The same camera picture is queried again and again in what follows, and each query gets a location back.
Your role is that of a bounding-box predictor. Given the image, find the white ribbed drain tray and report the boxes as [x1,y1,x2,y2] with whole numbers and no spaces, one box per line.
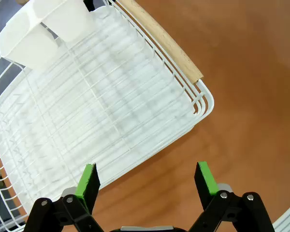
[0,4,196,216]

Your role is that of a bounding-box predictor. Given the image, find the white ribbed panel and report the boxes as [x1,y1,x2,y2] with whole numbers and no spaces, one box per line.
[272,197,290,232]

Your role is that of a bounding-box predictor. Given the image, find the wooden rack handle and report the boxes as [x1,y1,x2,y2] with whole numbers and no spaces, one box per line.
[117,0,205,84]

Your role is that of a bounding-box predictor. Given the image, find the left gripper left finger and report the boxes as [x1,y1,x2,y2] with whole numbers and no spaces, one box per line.
[24,163,104,232]

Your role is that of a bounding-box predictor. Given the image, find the white plastic cutlery holder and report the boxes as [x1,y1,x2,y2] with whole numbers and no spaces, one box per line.
[0,0,96,71]

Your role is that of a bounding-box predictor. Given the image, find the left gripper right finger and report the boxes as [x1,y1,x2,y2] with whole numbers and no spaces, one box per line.
[188,161,275,232]

